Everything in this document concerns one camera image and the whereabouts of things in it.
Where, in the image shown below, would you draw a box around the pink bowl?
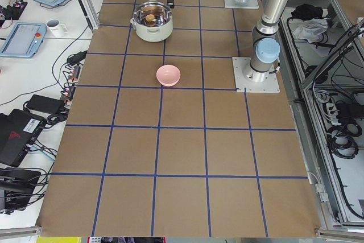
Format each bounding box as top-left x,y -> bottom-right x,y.
156,65 -> 181,87

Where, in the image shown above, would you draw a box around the pale green steel pot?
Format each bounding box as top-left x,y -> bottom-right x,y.
130,0 -> 173,42

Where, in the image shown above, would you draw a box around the power strip with plugs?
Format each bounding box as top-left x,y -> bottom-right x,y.
60,64 -> 81,103

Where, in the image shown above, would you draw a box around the coiled black cables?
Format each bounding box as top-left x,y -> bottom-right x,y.
326,123 -> 359,159

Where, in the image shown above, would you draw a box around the blue teach pendant near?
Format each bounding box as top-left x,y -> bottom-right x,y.
1,22 -> 47,58

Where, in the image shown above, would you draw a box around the white mug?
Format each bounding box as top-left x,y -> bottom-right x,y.
47,19 -> 68,38

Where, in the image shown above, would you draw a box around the black computer box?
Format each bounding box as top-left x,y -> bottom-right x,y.
1,109 -> 47,167

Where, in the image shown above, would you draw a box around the black power adapter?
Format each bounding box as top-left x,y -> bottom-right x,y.
23,94 -> 65,114

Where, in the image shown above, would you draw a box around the beige egg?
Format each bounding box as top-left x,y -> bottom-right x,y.
145,14 -> 155,24

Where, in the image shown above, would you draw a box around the crumpled white cloth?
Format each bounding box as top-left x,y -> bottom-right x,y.
292,19 -> 328,43

